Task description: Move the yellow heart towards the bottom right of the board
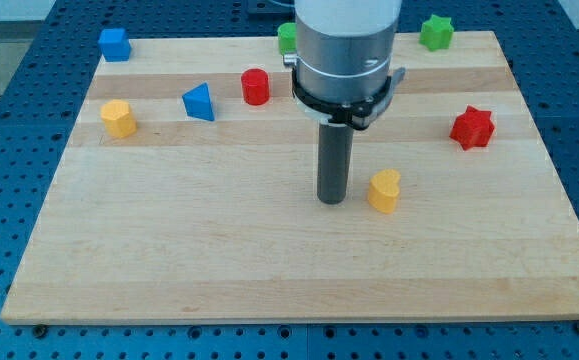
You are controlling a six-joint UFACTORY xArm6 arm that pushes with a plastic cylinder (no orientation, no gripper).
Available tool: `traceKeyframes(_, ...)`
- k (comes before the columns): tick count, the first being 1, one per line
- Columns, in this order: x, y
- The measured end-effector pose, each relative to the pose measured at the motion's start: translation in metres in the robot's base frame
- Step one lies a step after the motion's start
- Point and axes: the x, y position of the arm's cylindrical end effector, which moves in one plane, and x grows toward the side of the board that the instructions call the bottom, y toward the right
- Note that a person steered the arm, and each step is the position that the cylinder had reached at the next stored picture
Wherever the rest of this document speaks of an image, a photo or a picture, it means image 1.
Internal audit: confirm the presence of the blue triangle block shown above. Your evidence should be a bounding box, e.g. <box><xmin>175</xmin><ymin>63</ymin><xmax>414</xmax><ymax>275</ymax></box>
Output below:
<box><xmin>182</xmin><ymin>83</ymin><xmax>215</xmax><ymax>121</ymax></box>

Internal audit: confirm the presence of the wooden board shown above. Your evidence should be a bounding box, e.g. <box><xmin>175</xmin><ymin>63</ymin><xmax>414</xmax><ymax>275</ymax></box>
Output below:
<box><xmin>0</xmin><ymin>31</ymin><xmax>579</xmax><ymax>325</ymax></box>

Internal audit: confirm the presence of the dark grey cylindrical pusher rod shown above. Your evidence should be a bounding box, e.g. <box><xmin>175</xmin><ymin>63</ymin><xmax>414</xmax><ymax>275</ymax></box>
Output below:
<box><xmin>317</xmin><ymin>125</ymin><xmax>354</xmax><ymax>205</ymax></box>

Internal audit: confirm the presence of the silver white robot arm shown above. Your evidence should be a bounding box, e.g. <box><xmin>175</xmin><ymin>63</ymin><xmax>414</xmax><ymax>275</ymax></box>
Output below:
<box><xmin>283</xmin><ymin>0</ymin><xmax>405</xmax><ymax>131</ymax></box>

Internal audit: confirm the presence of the blue cube block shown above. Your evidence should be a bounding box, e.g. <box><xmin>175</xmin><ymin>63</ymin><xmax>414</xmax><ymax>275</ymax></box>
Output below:
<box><xmin>98</xmin><ymin>28</ymin><xmax>132</xmax><ymax>62</ymax></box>

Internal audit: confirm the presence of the yellow heart block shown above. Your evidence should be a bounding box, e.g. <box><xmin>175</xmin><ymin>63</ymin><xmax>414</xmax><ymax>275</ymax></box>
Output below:
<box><xmin>367</xmin><ymin>169</ymin><xmax>401</xmax><ymax>214</ymax></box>

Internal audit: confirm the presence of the green cylinder block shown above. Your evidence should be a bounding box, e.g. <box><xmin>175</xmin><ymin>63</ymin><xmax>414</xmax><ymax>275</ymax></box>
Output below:
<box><xmin>277</xmin><ymin>22</ymin><xmax>296</xmax><ymax>55</ymax></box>

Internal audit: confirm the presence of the red star block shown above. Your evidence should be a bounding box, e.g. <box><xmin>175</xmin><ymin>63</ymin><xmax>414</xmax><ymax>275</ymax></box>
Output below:
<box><xmin>450</xmin><ymin>105</ymin><xmax>495</xmax><ymax>151</ymax></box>

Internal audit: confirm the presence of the yellow hexagon block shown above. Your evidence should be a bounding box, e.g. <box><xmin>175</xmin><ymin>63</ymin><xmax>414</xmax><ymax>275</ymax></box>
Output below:
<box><xmin>100</xmin><ymin>99</ymin><xmax>137</xmax><ymax>138</ymax></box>

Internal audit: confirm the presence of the green star block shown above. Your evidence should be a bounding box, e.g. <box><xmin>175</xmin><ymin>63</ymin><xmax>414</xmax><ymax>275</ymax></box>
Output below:
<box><xmin>419</xmin><ymin>14</ymin><xmax>454</xmax><ymax>51</ymax></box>

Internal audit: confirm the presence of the red cylinder block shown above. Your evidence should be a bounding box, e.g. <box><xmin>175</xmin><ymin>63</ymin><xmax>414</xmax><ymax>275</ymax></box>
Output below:
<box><xmin>241</xmin><ymin>68</ymin><xmax>270</xmax><ymax>106</ymax></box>

